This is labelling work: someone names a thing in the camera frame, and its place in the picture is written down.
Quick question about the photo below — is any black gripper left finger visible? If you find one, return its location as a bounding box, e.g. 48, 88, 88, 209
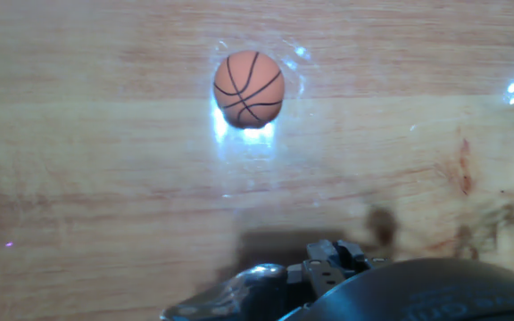
160, 262, 291, 321

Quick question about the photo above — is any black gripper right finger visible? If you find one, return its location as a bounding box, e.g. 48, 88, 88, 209
303, 239, 392, 299

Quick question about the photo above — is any small orange toy basketball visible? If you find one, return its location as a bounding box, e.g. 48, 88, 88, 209
212, 49, 286, 130

